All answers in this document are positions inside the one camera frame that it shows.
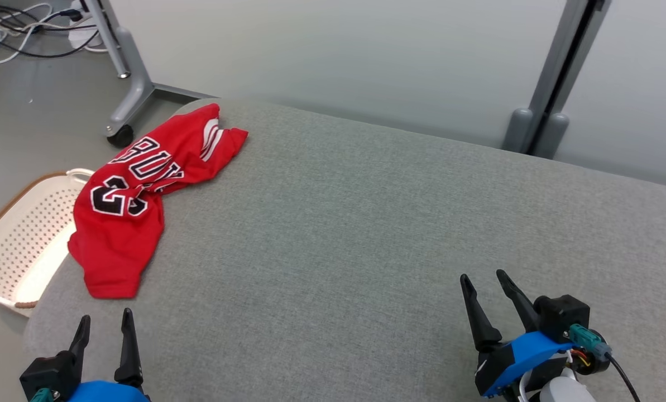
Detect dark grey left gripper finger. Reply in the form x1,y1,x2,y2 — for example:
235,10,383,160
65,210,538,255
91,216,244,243
114,308,145,389
66,315,92,369

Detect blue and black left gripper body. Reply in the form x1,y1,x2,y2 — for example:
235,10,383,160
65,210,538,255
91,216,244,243
65,380,151,402

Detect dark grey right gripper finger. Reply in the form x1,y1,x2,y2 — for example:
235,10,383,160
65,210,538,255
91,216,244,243
496,269,541,334
459,274,503,352

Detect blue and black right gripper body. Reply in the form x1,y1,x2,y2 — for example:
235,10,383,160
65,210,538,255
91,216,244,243
474,331,576,398

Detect red basketball jersey white sleeves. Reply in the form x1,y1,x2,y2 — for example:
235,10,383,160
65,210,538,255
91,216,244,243
68,103,249,299

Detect white perforated laundry basket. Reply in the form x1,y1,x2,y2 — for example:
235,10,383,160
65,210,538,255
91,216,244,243
0,167,96,319

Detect black caster wheel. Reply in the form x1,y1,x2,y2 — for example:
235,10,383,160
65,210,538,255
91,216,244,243
106,124,135,149

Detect grey partition stand leg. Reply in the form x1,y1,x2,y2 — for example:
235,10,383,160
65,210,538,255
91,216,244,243
84,0,216,139

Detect white power strip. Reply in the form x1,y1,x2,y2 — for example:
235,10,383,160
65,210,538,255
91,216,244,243
68,0,110,52

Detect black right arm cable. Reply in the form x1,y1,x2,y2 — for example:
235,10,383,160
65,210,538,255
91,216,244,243
605,352,641,402

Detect grey partition post with rounded feet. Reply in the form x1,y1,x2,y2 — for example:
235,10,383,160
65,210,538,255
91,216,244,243
502,0,612,160

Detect black floor cable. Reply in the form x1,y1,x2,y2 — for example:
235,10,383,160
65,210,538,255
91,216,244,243
0,4,102,59

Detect white floor cable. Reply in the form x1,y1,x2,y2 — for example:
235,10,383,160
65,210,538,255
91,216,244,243
0,3,51,65

